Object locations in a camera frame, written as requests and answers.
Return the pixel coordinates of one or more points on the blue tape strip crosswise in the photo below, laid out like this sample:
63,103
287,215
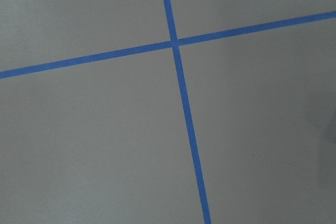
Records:
167,44

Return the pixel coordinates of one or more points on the blue tape strip lengthwise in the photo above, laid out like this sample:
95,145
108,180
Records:
187,111

